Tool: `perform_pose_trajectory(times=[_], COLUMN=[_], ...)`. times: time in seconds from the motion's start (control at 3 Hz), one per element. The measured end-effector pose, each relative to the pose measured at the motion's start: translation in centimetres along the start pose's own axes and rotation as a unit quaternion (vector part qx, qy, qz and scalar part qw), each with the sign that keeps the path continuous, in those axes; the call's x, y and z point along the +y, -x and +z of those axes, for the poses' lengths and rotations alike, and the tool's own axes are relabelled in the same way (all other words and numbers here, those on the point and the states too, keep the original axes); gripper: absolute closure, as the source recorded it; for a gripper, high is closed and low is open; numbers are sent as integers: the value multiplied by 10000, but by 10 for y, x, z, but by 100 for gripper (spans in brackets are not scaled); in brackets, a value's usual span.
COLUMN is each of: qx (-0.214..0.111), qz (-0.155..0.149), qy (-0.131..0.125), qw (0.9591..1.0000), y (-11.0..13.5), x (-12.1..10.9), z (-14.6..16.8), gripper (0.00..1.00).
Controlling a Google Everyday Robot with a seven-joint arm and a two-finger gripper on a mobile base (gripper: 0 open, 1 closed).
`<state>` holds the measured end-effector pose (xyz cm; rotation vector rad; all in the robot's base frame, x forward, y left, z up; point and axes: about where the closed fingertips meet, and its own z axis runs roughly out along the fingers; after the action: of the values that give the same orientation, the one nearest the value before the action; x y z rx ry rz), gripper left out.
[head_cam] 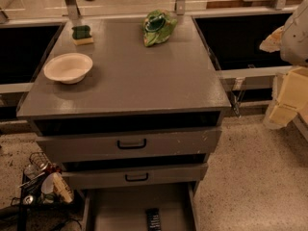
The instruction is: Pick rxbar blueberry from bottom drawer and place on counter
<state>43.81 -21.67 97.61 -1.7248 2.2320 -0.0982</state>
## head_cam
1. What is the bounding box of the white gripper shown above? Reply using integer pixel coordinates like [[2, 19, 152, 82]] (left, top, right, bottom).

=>
[[259, 0, 308, 129]]

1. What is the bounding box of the grey drawer cabinet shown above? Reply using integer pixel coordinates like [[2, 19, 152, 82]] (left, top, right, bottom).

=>
[[16, 14, 232, 231]]

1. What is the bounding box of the grey middle drawer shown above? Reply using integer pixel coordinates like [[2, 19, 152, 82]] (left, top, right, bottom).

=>
[[63, 163, 208, 190]]

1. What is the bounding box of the white cup in rack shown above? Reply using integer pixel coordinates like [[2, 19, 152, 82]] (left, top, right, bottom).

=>
[[41, 172, 60, 194]]

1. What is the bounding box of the white paper bowl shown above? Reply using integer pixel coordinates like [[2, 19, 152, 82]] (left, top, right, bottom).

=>
[[43, 53, 93, 85]]

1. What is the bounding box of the green yellow sponge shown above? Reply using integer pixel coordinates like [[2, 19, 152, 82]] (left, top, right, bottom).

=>
[[72, 25, 93, 45]]

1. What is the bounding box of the grey top drawer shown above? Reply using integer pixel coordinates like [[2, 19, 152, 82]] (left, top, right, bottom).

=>
[[37, 128, 221, 163]]

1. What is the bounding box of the green chip bag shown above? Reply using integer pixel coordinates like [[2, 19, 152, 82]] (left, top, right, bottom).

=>
[[142, 10, 178, 47]]

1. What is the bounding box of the grey open bottom drawer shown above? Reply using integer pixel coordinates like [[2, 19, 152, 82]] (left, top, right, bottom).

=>
[[82, 183, 199, 231]]

